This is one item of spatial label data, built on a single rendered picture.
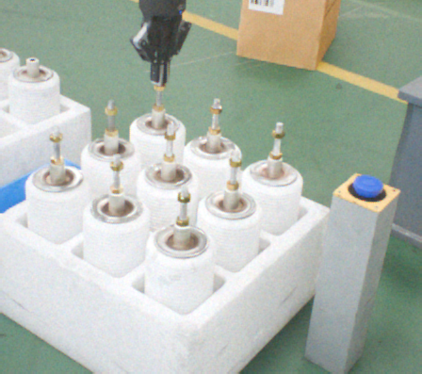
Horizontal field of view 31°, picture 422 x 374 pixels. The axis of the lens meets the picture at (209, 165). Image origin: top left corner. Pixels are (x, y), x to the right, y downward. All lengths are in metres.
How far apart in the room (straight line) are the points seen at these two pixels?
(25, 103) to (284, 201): 0.56
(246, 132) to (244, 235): 0.77
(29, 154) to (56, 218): 0.33
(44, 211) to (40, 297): 0.14
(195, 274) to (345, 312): 0.25
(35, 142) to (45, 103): 0.08
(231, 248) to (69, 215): 0.25
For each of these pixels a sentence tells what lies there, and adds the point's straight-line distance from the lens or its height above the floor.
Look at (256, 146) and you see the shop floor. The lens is 1.80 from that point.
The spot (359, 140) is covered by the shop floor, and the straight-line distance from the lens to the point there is 1.89.
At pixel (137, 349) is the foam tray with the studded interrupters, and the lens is 1.10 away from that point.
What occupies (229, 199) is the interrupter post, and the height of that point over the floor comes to 0.27.
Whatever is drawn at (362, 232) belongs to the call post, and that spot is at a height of 0.27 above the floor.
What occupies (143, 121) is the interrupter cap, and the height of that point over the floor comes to 0.25.
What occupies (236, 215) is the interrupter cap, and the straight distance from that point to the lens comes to 1.10.
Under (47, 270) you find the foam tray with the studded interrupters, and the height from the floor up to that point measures 0.15.
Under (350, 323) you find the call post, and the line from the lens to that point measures 1.17.
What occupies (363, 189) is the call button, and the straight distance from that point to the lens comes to 1.06.
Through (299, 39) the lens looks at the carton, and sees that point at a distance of 2.21.
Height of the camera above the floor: 0.88
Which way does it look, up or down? 31 degrees down
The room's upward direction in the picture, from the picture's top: 5 degrees clockwise
